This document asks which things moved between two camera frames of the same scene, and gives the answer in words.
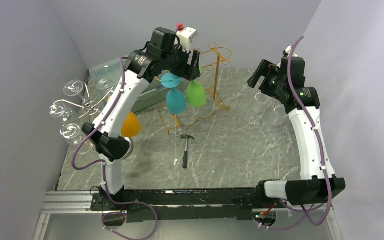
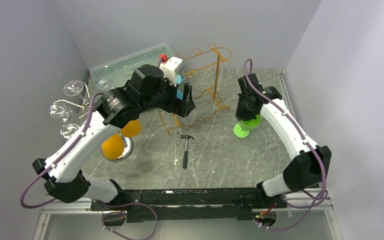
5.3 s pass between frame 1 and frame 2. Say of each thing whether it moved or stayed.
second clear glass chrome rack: stayed
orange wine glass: stayed
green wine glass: moved
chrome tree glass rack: stayed
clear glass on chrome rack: stayed
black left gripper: moved
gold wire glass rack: stayed
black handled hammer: stayed
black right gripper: moved
